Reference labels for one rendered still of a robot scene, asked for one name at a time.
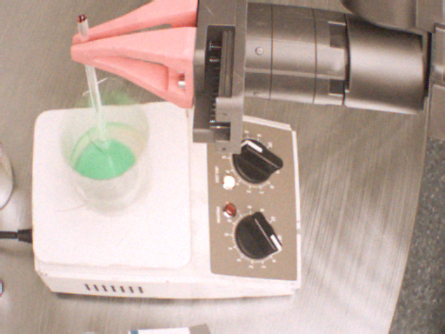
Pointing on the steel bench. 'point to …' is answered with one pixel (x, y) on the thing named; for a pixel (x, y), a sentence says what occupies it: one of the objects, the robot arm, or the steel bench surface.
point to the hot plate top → (142, 222)
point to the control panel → (242, 198)
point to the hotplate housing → (234, 288)
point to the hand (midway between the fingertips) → (84, 47)
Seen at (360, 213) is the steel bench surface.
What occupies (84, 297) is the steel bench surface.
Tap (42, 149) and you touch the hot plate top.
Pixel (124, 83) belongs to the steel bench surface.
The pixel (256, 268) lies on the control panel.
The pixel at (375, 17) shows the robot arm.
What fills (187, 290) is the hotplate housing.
